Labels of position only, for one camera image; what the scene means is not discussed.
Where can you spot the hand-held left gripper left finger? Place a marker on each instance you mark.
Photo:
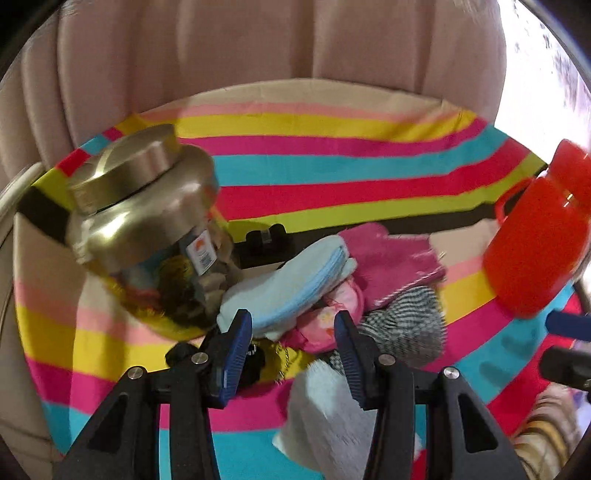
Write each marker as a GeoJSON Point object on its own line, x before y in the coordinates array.
{"type": "Point", "coordinates": [231, 360]}

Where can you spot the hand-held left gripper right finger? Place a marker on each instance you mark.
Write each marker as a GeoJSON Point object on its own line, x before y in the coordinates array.
{"type": "Point", "coordinates": [351, 360]}

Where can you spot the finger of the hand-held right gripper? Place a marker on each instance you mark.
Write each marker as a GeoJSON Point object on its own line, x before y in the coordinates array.
{"type": "Point", "coordinates": [568, 325]}
{"type": "Point", "coordinates": [565, 364]}

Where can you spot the pink printed fabric pouch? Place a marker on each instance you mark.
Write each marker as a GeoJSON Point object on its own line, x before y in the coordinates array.
{"type": "Point", "coordinates": [318, 327]}

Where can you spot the black white striped knit sock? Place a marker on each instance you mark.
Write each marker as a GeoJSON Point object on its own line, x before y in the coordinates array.
{"type": "Point", "coordinates": [406, 327]}

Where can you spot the white fluffy sock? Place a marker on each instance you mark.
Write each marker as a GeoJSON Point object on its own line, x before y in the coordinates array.
{"type": "Point", "coordinates": [323, 424]}

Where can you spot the beige green striped towel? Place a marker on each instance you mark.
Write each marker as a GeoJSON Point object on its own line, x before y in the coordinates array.
{"type": "Point", "coordinates": [545, 438]}

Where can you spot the light blue sock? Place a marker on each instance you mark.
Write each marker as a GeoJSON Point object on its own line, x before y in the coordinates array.
{"type": "Point", "coordinates": [286, 286]}

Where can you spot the magenta knit glove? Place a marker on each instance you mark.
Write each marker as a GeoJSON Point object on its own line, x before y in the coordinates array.
{"type": "Point", "coordinates": [392, 258]}

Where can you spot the red thermos jug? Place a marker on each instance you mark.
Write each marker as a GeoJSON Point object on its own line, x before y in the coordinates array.
{"type": "Point", "coordinates": [531, 240]}

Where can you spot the black hair clip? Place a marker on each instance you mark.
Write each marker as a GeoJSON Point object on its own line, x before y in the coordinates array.
{"type": "Point", "coordinates": [265, 242]}

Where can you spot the glass jar with gold lid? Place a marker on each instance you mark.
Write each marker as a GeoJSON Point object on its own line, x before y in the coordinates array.
{"type": "Point", "coordinates": [138, 203]}

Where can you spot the multicolour striped cloth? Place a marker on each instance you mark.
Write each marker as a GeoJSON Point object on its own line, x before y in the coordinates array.
{"type": "Point", "coordinates": [323, 170]}

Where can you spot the beige curtain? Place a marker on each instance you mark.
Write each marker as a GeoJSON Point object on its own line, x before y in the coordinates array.
{"type": "Point", "coordinates": [231, 46]}

